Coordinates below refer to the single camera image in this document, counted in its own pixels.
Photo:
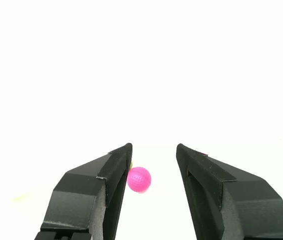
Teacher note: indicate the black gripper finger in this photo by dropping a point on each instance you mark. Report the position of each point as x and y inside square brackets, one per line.
[81, 195]
[244, 205]

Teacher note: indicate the pink ball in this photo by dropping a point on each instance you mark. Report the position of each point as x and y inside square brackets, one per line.
[140, 179]

